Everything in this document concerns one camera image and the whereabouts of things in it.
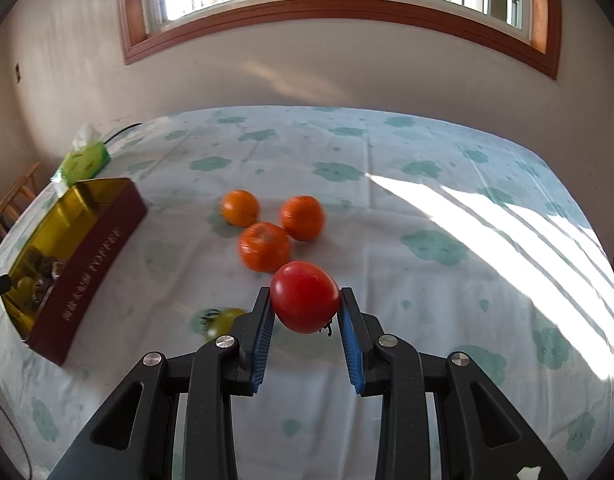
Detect small dark water chestnut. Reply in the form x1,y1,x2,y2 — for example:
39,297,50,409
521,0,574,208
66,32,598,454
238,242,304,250
40,257,68,281

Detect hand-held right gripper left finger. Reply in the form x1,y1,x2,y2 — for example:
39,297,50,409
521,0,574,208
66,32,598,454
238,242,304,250
47,286,276,480

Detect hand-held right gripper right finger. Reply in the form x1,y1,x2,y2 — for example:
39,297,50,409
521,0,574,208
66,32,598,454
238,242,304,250
337,287,570,480

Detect black cable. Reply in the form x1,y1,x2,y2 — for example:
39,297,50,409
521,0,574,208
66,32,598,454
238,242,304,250
99,122,142,143

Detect smooth orange tangerine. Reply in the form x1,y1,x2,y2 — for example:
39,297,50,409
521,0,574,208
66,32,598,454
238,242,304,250
221,189,260,227

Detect green tomato with stem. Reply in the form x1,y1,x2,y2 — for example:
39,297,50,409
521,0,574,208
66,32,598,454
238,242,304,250
199,307,248,343

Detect green tissue pack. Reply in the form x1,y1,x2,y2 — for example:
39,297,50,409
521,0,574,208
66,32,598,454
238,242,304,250
51,124,112,198

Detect wooden framed window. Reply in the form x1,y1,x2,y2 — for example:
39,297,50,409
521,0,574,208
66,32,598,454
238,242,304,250
114,0,560,81

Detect wooden chair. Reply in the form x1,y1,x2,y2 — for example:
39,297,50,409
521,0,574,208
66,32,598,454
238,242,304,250
0,161,42,256

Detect red tomato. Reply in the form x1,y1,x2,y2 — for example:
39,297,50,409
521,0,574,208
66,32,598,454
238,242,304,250
270,260,342,336

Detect maroon tin box gold interior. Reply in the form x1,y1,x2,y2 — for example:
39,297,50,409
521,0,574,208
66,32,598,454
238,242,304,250
1,177,148,367

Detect large orange tangerine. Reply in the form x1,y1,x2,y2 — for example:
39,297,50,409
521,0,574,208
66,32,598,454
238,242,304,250
239,221,292,273

